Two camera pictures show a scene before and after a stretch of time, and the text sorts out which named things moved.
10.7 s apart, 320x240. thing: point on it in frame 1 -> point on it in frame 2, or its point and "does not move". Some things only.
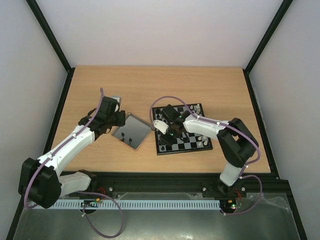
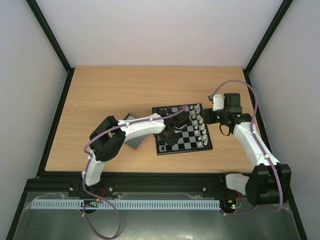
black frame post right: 269,33 does not move
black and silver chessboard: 194,142 does not move
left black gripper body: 121,122 -> 169,138
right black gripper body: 167,137 -> 207,114
